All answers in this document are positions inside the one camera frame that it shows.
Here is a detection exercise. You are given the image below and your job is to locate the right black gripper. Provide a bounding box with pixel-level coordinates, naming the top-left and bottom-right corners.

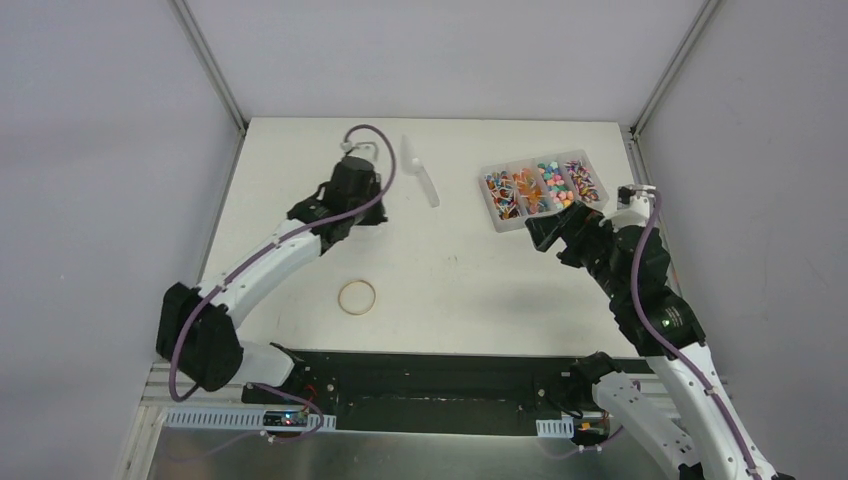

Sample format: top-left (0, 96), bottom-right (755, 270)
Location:
top-left (525, 199), bottom-right (628, 304)

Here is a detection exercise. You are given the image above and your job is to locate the clear plastic scoop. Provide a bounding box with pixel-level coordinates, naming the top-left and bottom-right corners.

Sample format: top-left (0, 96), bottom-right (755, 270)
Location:
top-left (400, 134), bottom-right (441, 208)

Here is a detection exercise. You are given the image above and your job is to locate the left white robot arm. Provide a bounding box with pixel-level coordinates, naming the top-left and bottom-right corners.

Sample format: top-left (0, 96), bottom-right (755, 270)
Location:
top-left (156, 154), bottom-right (387, 405)

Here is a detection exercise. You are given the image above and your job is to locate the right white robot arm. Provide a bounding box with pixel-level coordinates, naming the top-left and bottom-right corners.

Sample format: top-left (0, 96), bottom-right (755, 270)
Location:
top-left (525, 194), bottom-right (785, 479)

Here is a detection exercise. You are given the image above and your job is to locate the clear compartment candy box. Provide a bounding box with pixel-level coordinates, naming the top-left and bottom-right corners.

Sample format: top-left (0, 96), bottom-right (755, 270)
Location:
top-left (478, 150), bottom-right (609, 233)

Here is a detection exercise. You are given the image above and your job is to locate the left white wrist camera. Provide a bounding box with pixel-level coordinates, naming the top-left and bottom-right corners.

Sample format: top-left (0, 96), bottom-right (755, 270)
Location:
top-left (340, 140), bottom-right (379, 163)

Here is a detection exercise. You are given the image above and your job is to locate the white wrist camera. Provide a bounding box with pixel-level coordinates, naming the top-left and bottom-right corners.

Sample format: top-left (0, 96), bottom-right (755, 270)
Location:
top-left (610, 184), bottom-right (656, 230)
top-left (340, 140), bottom-right (379, 163)

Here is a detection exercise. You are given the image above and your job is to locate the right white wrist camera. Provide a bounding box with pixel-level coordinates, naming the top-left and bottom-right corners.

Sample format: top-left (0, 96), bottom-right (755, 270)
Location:
top-left (610, 184), bottom-right (656, 230)

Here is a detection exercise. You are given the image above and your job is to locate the right white cable duct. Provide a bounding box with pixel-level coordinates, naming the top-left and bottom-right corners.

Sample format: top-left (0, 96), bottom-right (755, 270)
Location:
top-left (535, 418), bottom-right (575, 439)

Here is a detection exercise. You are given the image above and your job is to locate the white cable duct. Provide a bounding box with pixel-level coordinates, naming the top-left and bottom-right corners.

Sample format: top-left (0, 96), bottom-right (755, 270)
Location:
top-left (535, 418), bottom-right (575, 439)
top-left (164, 407), bottom-right (337, 433)

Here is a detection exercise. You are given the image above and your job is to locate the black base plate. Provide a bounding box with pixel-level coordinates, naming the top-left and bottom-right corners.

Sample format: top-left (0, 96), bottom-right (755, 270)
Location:
top-left (280, 350), bottom-right (589, 436)

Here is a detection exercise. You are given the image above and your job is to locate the left aluminium frame post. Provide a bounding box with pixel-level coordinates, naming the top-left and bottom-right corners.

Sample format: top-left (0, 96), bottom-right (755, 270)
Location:
top-left (167, 0), bottom-right (249, 137)

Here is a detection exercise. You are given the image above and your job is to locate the aluminium frame post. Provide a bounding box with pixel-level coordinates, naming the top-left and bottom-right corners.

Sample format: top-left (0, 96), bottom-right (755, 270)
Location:
top-left (167, 0), bottom-right (249, 137)
top-left (630, 0), bottom-right (724, 141)

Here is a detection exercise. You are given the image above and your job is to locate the left white cable duct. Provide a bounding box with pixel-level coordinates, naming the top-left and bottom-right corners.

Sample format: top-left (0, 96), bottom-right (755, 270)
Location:
top-left (164, 407), bottom-right (337, 433)

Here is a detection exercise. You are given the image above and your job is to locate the right aluminium frame post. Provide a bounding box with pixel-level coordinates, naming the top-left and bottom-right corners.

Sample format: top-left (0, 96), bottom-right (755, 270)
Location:
top-left (630, 0), bottom-right (724, 141)

